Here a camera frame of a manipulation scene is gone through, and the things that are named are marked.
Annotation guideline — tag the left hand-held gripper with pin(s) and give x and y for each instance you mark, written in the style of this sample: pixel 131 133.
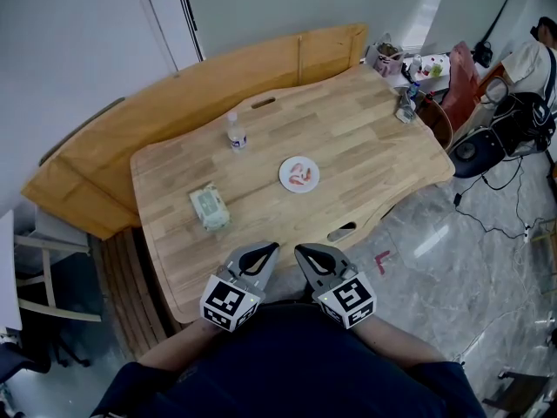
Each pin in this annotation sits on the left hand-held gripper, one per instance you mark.
pixel 228 303

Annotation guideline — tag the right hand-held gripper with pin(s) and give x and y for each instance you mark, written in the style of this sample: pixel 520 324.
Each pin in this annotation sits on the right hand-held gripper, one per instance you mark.
pixel 350 301

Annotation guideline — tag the white plate with food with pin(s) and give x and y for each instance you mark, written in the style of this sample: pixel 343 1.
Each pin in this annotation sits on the white plate with food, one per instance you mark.
pixel 287 187

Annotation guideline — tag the person's left forearm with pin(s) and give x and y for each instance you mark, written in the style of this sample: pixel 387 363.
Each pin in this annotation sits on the person's left forearm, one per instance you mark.
pixel 178 344

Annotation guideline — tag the person's right forearm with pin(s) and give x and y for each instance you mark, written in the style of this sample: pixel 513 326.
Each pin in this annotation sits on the person's right forearm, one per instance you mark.
pixel 396 342

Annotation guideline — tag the green wet wipes pack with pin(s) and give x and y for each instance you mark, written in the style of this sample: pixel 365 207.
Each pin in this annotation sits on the green wet wipes pack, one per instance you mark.
pixel 210 207

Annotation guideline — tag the red toy shrimp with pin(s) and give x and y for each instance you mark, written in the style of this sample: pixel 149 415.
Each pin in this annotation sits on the red toy shrimp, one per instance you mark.
pixel 298 181
pixel 308 173

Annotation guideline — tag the person's dark blue shirt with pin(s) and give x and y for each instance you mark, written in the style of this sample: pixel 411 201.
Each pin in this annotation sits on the person's dark blue shirt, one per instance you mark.
pixel 287 372

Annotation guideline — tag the clear plastic water bottle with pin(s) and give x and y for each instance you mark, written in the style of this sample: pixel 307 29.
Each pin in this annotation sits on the clear plastic water bottle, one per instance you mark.
pixel 237 137

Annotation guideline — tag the black power adapter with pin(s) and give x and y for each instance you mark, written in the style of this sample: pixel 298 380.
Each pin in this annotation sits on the black power adapter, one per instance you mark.
pixel 457 199

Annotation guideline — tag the grey crumpled cloth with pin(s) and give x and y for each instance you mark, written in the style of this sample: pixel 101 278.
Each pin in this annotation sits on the grey crumpled cloth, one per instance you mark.
pixel 405 109

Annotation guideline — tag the large wooden board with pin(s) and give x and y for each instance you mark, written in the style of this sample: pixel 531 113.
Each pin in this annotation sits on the large wooden board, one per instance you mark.
pixel 122 133

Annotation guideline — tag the brown curved wooden chair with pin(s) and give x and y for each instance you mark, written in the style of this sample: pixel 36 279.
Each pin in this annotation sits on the brown curved wooden chair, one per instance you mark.
pixel 441 122

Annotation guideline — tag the black round stool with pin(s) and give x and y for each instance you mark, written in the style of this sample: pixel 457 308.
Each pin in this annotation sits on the black round stool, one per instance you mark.
pixel 474 155

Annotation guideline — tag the small blue label bottle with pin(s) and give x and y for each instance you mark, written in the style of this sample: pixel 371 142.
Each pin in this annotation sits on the small blue label bottle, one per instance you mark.
pixel 414 90

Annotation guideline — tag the small dark bottle red cap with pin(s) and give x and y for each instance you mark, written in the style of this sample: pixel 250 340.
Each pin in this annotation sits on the small dark bottle red cap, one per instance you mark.
pixel 430 99

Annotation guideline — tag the white power strip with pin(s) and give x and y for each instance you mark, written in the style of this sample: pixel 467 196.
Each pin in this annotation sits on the white power strip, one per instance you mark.
pixel 527 232

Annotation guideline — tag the white side table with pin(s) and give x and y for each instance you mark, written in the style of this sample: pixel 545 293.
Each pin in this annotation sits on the white side table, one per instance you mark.
pixel 435 83

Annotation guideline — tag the small white bottle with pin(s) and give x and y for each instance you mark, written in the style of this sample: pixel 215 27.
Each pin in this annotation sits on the small white bottle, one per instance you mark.
pixel 416 64

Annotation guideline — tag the pink cloth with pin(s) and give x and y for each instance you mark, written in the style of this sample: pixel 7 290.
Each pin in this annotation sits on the pink cloth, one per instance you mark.
pixel 461 89

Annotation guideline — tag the small green container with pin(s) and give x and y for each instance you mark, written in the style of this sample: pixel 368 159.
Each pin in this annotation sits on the small green container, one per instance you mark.
pixel 436 70

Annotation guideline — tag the light wooden chair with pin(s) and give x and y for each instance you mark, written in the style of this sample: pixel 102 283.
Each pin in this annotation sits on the light wooden chair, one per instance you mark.
pixel 547 235

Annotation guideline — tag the black office chair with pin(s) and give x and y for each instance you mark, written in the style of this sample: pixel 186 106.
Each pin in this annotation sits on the black office chair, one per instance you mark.
pixel 26 362

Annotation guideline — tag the black handbag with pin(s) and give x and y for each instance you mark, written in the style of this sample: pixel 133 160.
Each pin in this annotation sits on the black handbag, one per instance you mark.
pixel 483 54

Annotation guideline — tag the brown slatted wooden frame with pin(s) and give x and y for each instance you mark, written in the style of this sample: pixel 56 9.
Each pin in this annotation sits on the brown slatted wooden frame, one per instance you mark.
pixel 130 294

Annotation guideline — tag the white wooden frame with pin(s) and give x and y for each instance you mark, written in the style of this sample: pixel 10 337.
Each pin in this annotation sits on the white wooden frame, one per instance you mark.
pixel 48 277

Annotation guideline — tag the black vertical wall strip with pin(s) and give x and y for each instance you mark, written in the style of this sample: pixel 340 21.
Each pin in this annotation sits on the black vertical wall strip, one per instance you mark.
pixel 189 15

